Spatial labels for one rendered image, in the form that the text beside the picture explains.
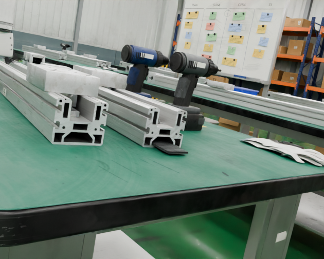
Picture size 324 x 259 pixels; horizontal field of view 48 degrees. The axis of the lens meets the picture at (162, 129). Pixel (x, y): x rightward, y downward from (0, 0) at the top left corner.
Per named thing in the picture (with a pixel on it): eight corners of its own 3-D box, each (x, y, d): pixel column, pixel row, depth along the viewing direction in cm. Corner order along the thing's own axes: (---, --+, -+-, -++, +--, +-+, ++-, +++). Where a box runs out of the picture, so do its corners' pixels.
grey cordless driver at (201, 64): (154, 124, 108) (167, 49, 104) (200, 125, 121) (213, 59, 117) (171, 130, 102) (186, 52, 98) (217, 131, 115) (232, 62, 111)
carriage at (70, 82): (24, 92, 83) (28, 62, 82) (71, 96, 89) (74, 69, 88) (42, 105, 70) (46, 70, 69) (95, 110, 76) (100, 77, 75)
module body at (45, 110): (-11, 82, 131) (-8, 59, 129) (19, 86, 136) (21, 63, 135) (51, 144, 65) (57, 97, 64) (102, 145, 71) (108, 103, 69)
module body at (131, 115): (43, 89, 141) (46, 67, 140) (68, 91, 147) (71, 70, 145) (142, 147, 76) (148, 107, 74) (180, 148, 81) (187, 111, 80)
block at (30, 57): (21, 66, 232) (23, 51, 231) (39, 69, 239) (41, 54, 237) (24, 68, 224) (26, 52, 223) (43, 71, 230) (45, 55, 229)
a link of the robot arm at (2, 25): (12, 24, 151) (11, 32, 152) (-12, 19, 146) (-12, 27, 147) (16, 24, 145) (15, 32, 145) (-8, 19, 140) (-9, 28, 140)
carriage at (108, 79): (70, 86, 114) (73, 64, 113) (102, 90, 120) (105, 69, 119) (88, 94, 101) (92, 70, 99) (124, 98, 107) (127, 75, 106)
